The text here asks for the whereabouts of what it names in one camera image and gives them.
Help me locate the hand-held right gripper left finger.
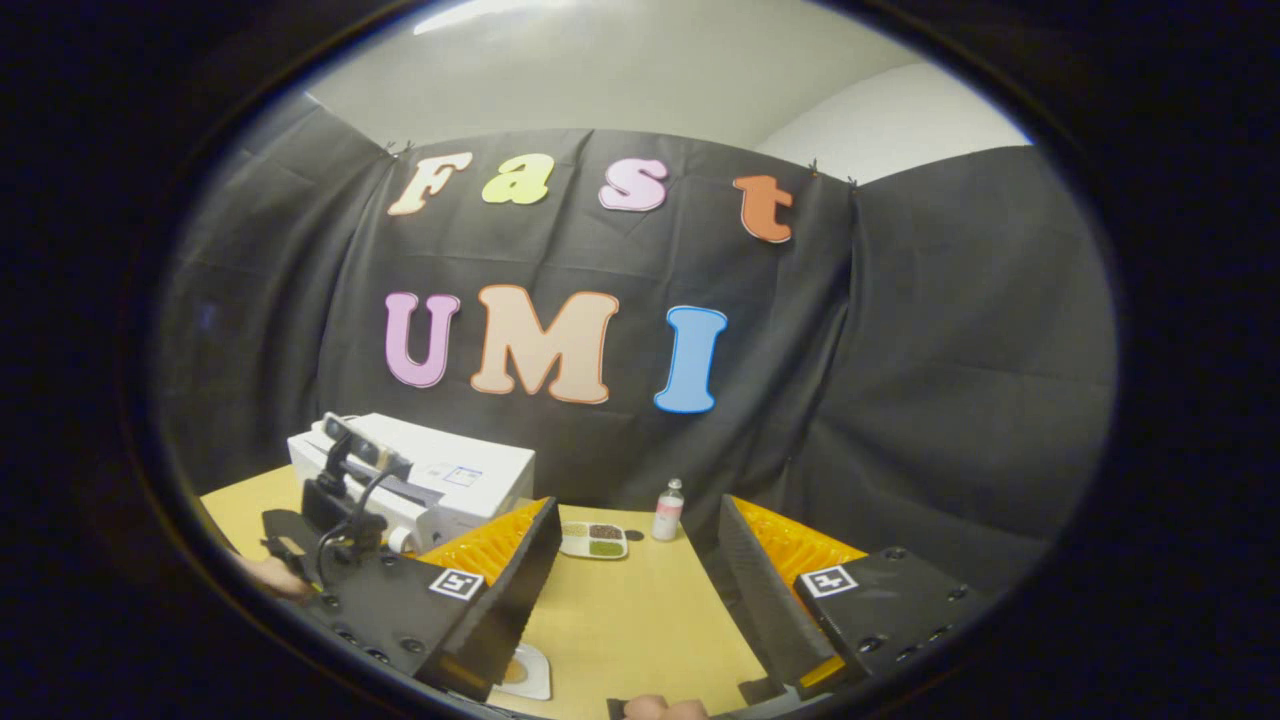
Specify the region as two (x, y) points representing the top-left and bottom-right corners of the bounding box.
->
(300, 497), (563, 703)

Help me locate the small clear bottle pink label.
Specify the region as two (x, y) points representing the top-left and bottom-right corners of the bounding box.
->
(652, 478), (686, 542)

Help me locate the white microwave oven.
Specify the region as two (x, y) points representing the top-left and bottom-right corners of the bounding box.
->
(288, 412), (536, 557)

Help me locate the white square plate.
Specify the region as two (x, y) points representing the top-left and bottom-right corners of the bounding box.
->
(495, 643), (553, 701)

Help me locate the black backdrop cloth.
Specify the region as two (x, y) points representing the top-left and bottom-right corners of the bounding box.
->
(150, 95), (1119, 593)

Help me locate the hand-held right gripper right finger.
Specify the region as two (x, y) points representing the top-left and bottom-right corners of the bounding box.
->
(718, 494), (991, 701)

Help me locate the white divided seasoning tray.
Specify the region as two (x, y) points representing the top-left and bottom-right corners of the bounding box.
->
(560, 520), (629, 560)

